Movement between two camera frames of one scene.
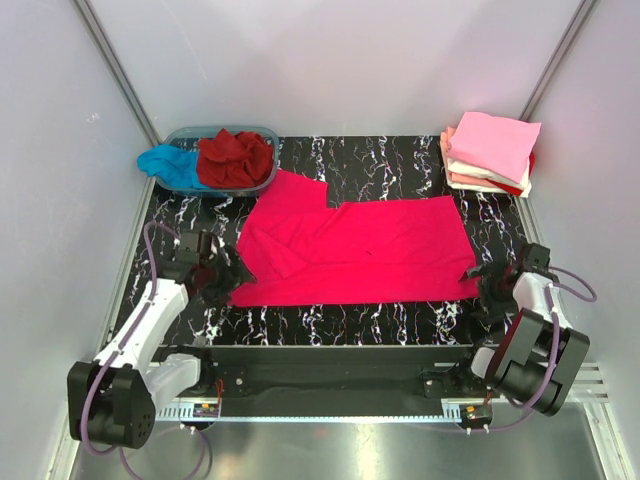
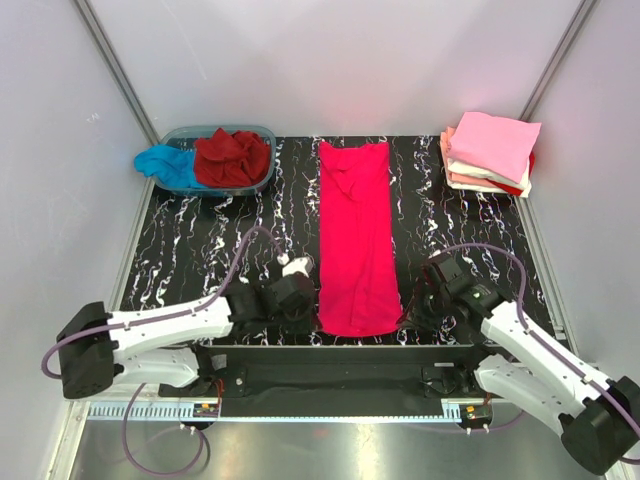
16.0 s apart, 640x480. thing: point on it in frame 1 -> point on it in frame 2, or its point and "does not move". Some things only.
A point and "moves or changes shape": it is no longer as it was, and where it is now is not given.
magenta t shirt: (302, 252) moves or changes shape
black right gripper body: (495, 295) -> (431, 304)
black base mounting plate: (336, 380) does not move
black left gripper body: (216, 274) -> (294, 322)
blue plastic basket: (188, 135) does not move
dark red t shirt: (242, 160) does not move
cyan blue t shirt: (170, 164) does not move
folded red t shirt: (511, 189) does not move
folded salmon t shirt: (457, 177) does not move
